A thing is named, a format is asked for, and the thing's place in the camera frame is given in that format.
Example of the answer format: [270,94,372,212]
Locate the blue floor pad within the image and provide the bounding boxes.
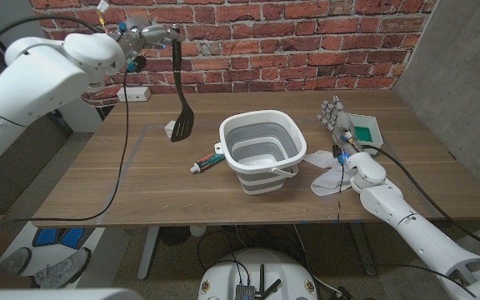
[32,227,60,248]
[58,227,95,250]

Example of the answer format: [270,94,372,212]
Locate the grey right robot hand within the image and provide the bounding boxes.
[317,95,364,162]

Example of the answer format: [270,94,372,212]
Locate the black slotted spatula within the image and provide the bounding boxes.
[170,37,195,143]

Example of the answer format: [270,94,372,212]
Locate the thin black right hand cable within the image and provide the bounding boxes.
[336,161,346,226]

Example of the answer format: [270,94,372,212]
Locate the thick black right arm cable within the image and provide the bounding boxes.
[362,143,480,254]

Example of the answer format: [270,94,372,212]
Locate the white grey collapsible bucket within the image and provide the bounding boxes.
[213,109,308,196]

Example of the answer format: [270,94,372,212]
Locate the black round floor object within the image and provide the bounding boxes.
[159,227,191,247]

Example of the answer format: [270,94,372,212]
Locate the toothpaste tube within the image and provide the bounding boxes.
[189,152,226,174]

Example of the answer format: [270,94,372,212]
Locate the metal table leg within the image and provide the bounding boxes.
[137,226,161,281]
[347,222,378,277]

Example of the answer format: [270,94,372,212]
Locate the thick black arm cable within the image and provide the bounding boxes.
[362,143,480,254]
[0,14,104,55]

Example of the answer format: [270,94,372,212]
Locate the grey sneaker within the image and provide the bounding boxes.
[0,247,33,276]
[31,247,93,289]

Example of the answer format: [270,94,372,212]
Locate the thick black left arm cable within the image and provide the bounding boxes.
[0,14,104,55]

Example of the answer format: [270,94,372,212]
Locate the thin black left hand cable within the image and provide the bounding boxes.
[0,68,131,229]

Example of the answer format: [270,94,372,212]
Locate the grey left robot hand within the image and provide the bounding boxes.
[114,16,186,63]

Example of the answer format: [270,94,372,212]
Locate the white towel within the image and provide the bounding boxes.
[303,149,360,198]

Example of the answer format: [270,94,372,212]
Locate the white plug yellow wires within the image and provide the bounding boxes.
[96,0,111,26]

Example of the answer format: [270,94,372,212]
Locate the grey computer box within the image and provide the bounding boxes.
[234,284,257,300]

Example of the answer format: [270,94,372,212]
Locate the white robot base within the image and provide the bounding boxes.
[197,248,319,300]

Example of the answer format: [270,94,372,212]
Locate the white power outlet strip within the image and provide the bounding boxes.
[116,86,152,103]

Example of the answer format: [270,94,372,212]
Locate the white robot torso edge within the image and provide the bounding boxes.
[0,287,143,300]

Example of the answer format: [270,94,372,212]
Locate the thin black hand cable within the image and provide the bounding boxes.
[0,68,131,229]
[336,161,346,226]

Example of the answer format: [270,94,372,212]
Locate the printed brick wall backdrop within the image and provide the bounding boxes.
[27,0,439,108]

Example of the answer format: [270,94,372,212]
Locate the white tray green inside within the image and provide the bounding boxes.
[346,113,384,157]

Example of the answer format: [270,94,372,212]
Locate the black power adapter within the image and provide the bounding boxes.
[335,285,356,300]

